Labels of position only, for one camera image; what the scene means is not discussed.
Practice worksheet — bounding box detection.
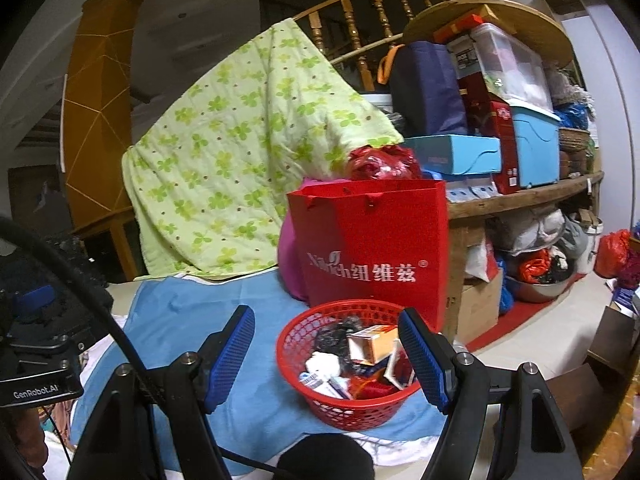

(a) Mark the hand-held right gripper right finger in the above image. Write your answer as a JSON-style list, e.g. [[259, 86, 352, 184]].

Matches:
[[397, 307, 586, 480]]

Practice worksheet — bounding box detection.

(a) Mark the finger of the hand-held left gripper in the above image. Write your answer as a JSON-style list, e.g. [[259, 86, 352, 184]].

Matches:
[[7, 284, 72, 349]]

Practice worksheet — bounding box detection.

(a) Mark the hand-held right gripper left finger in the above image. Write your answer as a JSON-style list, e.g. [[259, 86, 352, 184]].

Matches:
[[67, 305, 257, 480]]

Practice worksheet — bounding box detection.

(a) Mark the orange and white small box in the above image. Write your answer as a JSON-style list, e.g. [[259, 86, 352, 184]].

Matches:
[[347, 325, 401, 366]]

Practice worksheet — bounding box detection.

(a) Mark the white tissue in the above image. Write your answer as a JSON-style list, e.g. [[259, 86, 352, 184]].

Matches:
[[305, 352, 342, 378]]

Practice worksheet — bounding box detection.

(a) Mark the red plastic mesh basket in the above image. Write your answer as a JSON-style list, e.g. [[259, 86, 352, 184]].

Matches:
[[276, 300, 431, 431]]

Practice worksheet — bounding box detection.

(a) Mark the dark grey plastic bag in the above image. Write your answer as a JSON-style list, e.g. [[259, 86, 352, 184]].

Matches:
[[315, 315, 368, 361]]

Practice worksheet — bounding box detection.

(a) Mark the striped brown cloth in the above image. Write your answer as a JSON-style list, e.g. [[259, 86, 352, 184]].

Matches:
[[45, 405, 72, 443]]

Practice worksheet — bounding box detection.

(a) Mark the pile of dark clothes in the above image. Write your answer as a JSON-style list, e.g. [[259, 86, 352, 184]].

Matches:
[[30, 237, 118, 341]]

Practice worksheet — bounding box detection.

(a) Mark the blue towel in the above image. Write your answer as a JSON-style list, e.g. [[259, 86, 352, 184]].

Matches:
[[70, 275, 446, 443]]

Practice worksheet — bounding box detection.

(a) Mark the brown cardboard box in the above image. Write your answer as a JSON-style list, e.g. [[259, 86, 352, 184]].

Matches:
[[457, 267, 505, 343]]

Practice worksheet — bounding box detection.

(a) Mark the red floor mat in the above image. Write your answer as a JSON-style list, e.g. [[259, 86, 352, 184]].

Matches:
[[467, 272, 586, 353]]

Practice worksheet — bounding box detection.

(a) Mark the dark framed picture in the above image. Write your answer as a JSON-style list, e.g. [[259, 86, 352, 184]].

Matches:
[[7, 165, 73, 236]]

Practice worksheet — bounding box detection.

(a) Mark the magenta pillow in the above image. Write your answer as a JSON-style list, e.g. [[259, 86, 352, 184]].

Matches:
[[277, 176, 351, 303]]

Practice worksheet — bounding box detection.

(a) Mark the metal basin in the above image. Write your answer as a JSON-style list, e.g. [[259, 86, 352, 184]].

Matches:
[[505, 245, 576, 303]]

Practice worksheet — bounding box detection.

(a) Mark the red paper gift bag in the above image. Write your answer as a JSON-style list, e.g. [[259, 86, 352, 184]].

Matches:
[[286, 179, 451, 333]]

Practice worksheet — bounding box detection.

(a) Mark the orange plastic bag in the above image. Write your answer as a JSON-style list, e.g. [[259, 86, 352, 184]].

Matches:
[[517, 250, 551, 283]]

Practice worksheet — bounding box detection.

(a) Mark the white stuffed sack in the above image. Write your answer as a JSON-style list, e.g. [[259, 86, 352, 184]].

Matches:
[[500, 207, 566, 256]]

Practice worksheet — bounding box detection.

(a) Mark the brown wooden cabinet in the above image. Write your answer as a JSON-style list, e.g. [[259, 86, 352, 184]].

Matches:
[[545, 305, 640, 480]]

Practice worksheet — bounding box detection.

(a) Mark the rough wooden shelf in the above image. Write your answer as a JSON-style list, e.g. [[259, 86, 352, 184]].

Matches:
[[445, 170, 606, 341]]

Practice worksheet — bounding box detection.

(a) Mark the wooden column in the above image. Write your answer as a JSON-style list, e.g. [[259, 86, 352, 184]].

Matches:
[[60, 0, 146, 281]]

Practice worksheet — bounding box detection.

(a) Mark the red crumpled plastic bag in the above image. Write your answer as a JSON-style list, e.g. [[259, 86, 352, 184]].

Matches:
[[345, 144, 423, 181]]

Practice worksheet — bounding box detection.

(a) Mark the white bucket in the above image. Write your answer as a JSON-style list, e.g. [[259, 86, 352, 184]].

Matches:
[[575, 212, 602, 273]]

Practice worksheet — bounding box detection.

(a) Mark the light blue cardboard box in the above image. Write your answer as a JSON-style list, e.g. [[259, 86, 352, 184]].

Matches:
[[402, 134, 502, 181]]

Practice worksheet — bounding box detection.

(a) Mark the green floral quilt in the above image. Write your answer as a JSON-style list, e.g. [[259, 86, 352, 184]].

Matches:
[[121, 17, 403, 281]]

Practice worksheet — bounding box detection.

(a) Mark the tall red box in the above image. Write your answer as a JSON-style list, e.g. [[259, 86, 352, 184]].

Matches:
[[490, 101, 521, 196]]

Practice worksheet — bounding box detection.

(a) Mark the blue plastic storage bin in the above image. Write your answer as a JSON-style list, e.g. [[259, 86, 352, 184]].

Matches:
[[507, 100, 562, 188]]

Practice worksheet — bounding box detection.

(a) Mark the brown wicker basket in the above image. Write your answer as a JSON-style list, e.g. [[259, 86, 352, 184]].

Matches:
[[558, 127, 591, 181]]

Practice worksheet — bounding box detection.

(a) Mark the dark red carton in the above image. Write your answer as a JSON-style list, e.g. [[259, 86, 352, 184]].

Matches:
[[457, 72, 501, 138]]

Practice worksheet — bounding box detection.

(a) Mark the blue crumpled plastic bag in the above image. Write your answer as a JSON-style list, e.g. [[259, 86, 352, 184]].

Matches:
[[555, 102, 591, 131]]

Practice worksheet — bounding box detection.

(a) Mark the clear plastic storage box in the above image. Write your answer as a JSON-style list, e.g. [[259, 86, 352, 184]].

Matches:
[[467, 22, 553, 111]]

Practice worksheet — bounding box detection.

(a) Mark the flat orange box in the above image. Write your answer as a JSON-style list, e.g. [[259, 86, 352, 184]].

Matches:
[[432, 14, 483, 43]]

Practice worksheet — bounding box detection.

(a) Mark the wooden stair railing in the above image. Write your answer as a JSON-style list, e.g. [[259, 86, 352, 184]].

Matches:
[[292, 0, 481, 91]]

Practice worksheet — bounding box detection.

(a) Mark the round wooden tabletop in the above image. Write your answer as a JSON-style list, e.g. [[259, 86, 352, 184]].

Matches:
[[402, 0, 573, 68]]

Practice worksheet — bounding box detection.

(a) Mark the black cable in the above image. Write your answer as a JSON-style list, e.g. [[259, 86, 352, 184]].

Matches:
[[0, 216, 281, 478]]

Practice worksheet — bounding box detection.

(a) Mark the navy bag with orange handles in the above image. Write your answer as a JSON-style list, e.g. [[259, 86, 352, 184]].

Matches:
[[377, 42, 468, 138]]

